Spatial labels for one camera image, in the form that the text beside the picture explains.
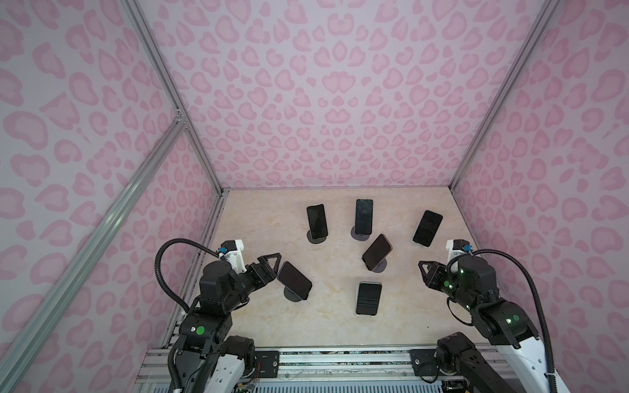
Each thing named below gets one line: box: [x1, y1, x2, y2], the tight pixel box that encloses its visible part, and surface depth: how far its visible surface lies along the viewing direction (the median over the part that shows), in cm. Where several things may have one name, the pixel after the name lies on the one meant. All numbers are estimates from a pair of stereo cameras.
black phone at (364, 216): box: [354, 198, 374, 235], surface depth 99 cm
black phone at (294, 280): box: [276, 261, 313, 301], surface depth 86 cm
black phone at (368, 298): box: [355, 281, 383, 317], surface depth 80 cm
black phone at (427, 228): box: [412, 209, 444, 248], surface depth 99 cm
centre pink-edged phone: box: [361, 233, 394, 272], surface depth 89 cm
